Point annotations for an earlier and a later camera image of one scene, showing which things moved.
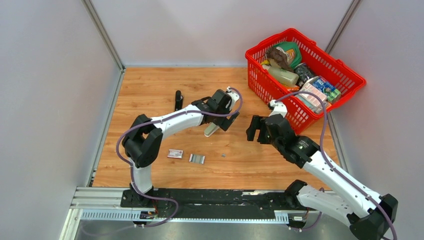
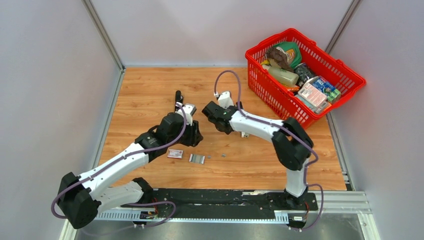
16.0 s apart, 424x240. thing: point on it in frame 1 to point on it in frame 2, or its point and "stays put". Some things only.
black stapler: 179,98 stays put
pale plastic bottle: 284,76 stays put
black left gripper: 224,123 to 195,135
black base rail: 212,204 stays put
